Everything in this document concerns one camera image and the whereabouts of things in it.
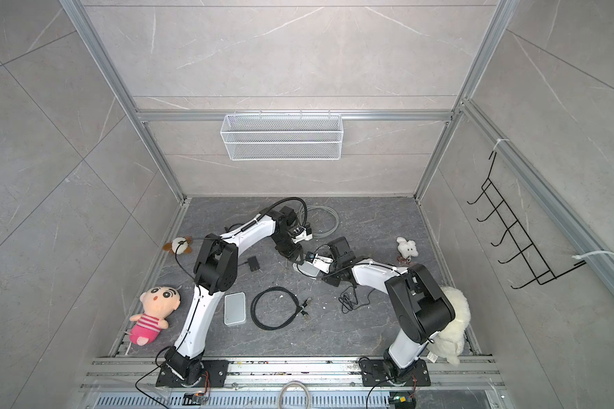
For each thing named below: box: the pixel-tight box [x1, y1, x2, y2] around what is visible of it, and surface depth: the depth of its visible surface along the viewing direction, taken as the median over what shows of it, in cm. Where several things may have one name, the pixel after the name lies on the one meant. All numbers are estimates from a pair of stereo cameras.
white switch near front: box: [224, 292, 247, 326], surface depth 85 cm
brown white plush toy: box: [162, 236, 194, 255], surface depth 102 cm
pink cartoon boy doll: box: [128, 285, 182, 346], surface depth 81 cm
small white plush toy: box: [396, 236, 419, 265], surface depth 100 cm
